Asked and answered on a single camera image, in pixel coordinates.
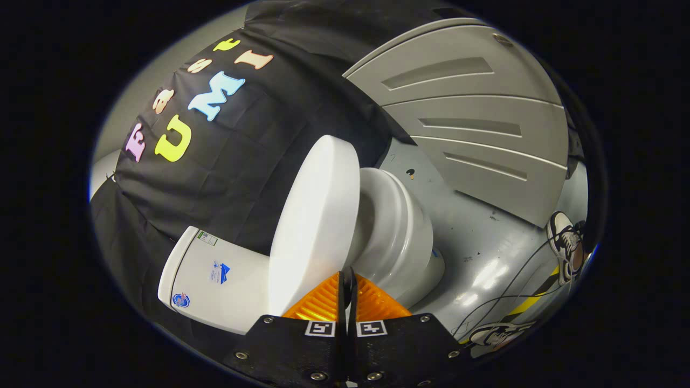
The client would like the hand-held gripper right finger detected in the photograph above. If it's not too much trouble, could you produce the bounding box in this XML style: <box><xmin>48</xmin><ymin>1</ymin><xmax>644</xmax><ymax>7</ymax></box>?
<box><xmin>347</xmin><ymin>267</ymin><xmax>474</xmax><ymax>387</ymax></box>

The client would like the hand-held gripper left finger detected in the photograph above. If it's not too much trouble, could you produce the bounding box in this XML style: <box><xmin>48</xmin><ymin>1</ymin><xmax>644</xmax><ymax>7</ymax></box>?
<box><xmin>223</xmin><ymin>268</ymin><xmax>349</xmax><ymax>387</ymax></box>

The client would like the white toilet lid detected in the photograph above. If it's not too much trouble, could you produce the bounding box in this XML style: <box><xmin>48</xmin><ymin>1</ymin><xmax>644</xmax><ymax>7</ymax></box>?
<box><xmin>268</xmin><ymin>135</ymin><xmax>361</xmax><ymax>317</ymax></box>

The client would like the white ceramic toilet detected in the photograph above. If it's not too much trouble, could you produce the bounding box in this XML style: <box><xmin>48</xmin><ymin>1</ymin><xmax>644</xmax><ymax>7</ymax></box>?
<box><xmin>157</xmin><ymin>167</ymin><xmax>446</xmax><ymax>336</ymax></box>

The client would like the person's black and white shoe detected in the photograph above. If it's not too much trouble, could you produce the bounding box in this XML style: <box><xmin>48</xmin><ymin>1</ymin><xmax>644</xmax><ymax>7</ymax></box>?
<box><xmin>468</xmin><ymin>321</ymin><xmax>537</xmax><ymax>356</ymax></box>
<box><xmin>546</xmin><ymin>211</ymin><xmax>585</xmax><ymax>286</ymax></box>

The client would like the yellow and black floor tape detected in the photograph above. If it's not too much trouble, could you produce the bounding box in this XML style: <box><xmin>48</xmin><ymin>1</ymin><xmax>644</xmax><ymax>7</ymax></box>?
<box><xmin>504</xmin><ymin>264</ymin><xmax>564</xmax><ymax>318</ymax></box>

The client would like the black backdrop cloth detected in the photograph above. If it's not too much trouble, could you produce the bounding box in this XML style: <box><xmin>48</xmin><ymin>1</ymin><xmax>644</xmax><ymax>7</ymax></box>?
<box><xmin>91</xmin><ymin>0</ymin><xmax>588</xmax><ymax>372</ymax></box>

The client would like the grey grooved panel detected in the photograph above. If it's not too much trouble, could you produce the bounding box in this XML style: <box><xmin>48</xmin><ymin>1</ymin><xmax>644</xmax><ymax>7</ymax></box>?
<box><xmin>342</xmin><ymin>18</ymin><xmax>572</xmax><ymax>230</ymax></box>

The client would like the thin black cable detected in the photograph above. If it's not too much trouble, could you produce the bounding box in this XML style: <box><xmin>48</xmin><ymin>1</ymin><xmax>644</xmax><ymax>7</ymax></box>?
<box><xmin>453</xmin><ymin>232</ymin><xmax>583</xmax><ymax>336</ymax></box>

